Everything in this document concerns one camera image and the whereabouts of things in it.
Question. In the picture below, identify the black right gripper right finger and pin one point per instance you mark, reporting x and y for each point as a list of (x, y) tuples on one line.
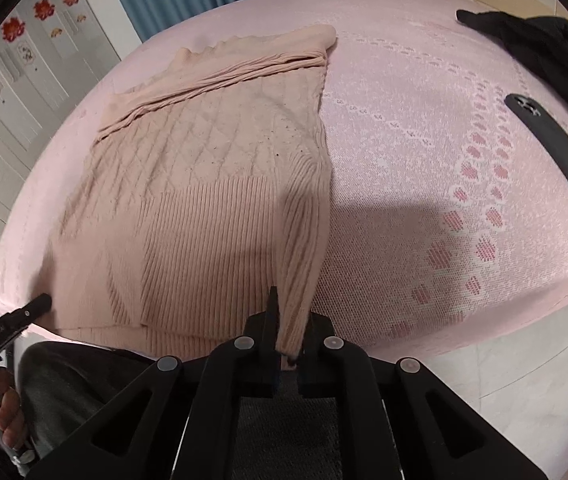
[(331, 367)]

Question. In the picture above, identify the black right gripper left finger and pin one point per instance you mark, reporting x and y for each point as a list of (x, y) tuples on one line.
[(248, 365)]

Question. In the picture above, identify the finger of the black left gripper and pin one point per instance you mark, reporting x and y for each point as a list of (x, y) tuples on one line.
[(13, 323)]

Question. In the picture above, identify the pink knitted sweater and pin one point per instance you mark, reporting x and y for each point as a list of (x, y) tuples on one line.
[(207, 187)]

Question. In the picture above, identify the person's left hand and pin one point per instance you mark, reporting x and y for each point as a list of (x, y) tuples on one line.
[(13, 428)]

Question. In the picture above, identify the grey trousers leg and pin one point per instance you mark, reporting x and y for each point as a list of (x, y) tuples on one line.
[(63, 385)]

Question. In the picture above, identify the pink patterned bed sheet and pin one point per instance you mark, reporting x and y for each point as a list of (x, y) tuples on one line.
[(449, 221)]

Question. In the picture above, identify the white wardrobe with flower stickers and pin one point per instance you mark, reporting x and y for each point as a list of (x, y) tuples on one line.
[(52, 53)]

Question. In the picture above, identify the black smartphone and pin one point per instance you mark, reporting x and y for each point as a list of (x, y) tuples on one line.
[(543, 126)]

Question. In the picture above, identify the black garment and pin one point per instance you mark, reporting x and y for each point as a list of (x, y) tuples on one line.
[(540, 43)]

